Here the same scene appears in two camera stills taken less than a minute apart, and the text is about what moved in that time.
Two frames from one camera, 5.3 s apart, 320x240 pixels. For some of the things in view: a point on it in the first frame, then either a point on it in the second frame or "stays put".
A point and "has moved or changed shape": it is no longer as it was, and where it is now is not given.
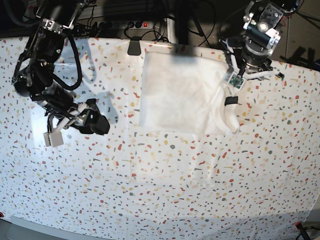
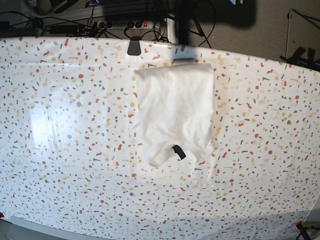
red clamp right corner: [299, 225] stays put
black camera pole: [183, 11] stays put
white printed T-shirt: [184, 91] has moved or changed shape
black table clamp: [134, 48] stays put
